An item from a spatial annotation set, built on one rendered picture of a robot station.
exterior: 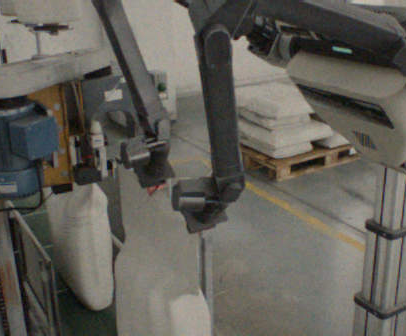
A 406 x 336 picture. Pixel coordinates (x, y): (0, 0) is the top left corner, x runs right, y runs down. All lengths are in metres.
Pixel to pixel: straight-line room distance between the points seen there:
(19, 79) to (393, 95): 0.87
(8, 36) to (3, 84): 3.02
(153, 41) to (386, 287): 4.29
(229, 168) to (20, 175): 0.62
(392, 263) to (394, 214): 0.15
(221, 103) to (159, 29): 4.66
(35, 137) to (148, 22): 4.22
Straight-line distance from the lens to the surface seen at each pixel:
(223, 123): 1.02
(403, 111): 1.29
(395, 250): 1.68
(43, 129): 1.44
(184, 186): 1.15
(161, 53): 5.67
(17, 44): 4.46
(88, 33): 5.99
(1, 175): 1.52
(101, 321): 2.24
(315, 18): 0.94
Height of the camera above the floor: 1.67
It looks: 20 degrees down
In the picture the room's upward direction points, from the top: 1 degrees counter-clockwise
